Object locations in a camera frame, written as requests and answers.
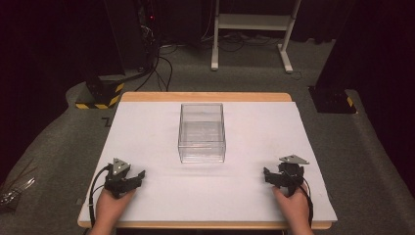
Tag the person's right hand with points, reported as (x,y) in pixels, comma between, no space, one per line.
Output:
(293,209)

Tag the dark computer tower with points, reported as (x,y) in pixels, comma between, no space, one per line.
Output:
(129,36)

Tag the person's left hand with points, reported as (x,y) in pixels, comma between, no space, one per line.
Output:
(112,207)

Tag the clear plastic box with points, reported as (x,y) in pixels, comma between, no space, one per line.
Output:
(202,137)

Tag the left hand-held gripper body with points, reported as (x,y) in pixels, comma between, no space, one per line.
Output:
(118,182)

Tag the clear plastic bag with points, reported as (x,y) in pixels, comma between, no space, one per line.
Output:
(14,189)

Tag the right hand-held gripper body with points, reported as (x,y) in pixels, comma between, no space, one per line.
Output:
(290,176)

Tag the black yellow-striped stand base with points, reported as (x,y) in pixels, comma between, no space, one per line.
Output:
(102,94)

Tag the white metal stand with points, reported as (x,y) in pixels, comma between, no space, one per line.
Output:
(253,22)

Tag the white table mat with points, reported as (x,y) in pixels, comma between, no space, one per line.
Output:
(202,192)

